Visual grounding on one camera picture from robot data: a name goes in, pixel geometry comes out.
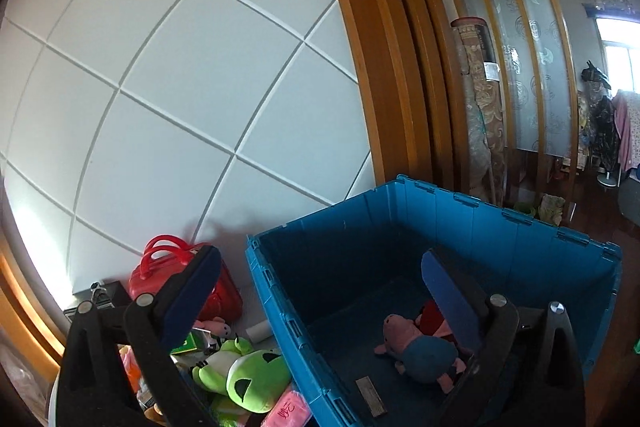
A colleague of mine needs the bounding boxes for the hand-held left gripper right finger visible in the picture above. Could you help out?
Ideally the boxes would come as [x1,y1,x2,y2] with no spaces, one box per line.
[421,248,587,427]

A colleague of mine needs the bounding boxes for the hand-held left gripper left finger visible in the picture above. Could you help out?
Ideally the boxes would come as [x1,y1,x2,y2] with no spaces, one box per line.
[47,244,223,427]

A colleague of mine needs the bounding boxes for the blue plastic crate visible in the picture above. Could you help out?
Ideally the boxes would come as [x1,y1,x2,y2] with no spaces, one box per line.
[245,174,623,427]

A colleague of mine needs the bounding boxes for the red plush toy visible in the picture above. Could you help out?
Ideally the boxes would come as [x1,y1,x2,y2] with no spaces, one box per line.
[415,299,453,338]

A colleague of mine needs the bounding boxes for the red handbag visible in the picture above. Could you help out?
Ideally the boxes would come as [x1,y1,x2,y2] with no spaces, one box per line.
[129,235,243,323]

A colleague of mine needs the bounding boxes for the small pink plush toy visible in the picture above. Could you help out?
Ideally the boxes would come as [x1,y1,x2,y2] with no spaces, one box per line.
[192,316,233,340]

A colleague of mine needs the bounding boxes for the small green box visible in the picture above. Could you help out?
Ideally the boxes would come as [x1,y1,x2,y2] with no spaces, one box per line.
[170,329,216,355]

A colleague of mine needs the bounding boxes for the pink pig plush toy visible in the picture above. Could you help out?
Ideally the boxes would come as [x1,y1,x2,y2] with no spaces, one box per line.
[375,313,473,395]

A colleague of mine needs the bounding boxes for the black box with clasp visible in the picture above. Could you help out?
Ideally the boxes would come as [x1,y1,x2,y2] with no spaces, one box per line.
[64,279,132,320]

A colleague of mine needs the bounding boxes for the orange toy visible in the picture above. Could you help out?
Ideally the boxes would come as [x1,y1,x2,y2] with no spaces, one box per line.
[120,347,146,393]

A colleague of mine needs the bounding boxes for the green frog plush toy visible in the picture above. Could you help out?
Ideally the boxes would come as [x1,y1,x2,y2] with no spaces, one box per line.
[192,337,292,414]

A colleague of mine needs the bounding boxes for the small silver flat bar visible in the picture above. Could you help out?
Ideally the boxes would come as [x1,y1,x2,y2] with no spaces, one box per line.
[356,376,388,418]

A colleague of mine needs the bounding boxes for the patterned bag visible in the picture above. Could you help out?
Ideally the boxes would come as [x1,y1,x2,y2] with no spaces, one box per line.
[539,194,566,225]

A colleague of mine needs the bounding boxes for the pink packet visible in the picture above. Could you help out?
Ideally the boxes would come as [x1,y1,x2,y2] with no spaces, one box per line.
[261,384,313,427]

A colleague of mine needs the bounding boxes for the rolled patterned carpet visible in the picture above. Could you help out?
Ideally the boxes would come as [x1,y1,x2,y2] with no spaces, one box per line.
[450,17,511,208]

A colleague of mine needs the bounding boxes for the dark hanging clothes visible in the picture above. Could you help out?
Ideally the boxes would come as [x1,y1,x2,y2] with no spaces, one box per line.
[580,62,618,172]

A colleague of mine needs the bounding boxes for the pink floral cloth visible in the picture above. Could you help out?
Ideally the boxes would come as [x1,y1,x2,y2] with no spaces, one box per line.
[612,89,640,180]

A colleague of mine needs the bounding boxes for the wooden frosted glass screen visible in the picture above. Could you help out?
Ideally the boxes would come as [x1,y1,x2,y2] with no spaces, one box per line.
[420,0,581,228]

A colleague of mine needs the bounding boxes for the window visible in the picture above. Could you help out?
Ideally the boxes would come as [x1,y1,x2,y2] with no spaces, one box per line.
[597,19,640,98]

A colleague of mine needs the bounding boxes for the wooden door frame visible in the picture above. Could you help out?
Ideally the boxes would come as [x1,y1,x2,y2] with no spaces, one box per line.
[307,0,456,192]

